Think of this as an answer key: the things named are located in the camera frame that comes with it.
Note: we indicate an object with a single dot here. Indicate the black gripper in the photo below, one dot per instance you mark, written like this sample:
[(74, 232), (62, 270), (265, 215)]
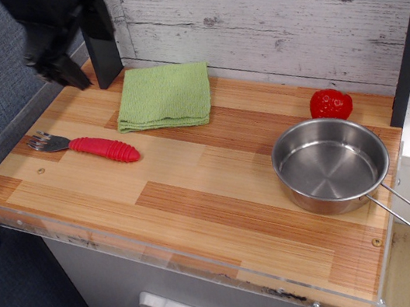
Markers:
[(50, 27)]

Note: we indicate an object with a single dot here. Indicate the red handled metal fork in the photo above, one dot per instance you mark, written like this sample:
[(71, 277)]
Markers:
[(106, 148)]

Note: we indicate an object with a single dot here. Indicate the green folded cloth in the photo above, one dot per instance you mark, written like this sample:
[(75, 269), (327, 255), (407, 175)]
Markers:
[(175, 95)]

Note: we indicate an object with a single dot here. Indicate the clear acrylic table guard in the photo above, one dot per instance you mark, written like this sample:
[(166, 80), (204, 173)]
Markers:
[(202, 220)]

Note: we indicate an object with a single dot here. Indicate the red toy strawberry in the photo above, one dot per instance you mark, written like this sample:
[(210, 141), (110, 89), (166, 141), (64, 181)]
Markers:
[(331, 103)]

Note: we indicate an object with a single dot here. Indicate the small steel saucepan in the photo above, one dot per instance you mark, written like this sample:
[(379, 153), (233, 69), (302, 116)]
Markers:
[(333, 166)]

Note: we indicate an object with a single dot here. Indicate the dark grey left post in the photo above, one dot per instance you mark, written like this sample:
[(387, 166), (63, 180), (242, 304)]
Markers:
[(105, 59)]

